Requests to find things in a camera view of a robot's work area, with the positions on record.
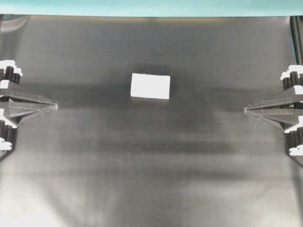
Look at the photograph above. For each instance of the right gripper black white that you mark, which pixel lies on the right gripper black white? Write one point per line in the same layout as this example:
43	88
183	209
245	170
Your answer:
285	110

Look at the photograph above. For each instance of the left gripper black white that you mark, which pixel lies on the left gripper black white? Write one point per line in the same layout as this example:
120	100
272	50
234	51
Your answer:
13	113

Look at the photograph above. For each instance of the white rectangular sponge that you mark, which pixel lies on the white rectangular sponge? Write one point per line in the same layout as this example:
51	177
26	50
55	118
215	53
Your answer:
150	86

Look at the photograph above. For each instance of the black cable bundle right edge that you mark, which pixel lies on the black cable bundle right edge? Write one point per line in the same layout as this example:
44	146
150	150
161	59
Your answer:
296	26

